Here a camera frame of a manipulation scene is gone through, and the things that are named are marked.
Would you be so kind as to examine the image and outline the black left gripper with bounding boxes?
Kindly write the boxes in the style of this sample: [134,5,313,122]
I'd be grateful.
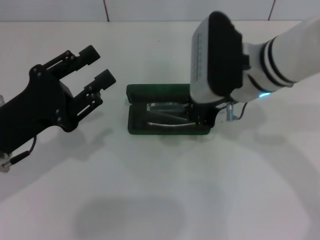
[0,44,117,154]

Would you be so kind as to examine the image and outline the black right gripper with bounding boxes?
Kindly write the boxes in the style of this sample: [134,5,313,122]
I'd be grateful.
[184,100,227,127]

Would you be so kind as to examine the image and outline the clear plastic glasses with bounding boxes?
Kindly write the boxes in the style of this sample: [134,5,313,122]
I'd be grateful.
[146,101,198,130]

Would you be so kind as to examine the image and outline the green glasses case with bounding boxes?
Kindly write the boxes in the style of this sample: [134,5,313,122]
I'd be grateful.
[126,83,217,136]

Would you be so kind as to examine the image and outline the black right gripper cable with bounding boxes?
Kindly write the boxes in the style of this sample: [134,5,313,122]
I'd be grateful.
[226,101,249,122]

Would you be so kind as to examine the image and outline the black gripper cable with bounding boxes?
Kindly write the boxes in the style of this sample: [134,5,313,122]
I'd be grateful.
[226,101,249,122]
[0,136,38,174]

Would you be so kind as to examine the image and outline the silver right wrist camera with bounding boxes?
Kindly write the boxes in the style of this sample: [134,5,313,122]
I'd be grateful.
[189,11,251,105]

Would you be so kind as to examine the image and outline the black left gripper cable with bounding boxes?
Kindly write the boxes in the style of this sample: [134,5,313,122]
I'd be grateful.
[0,136,38,174]

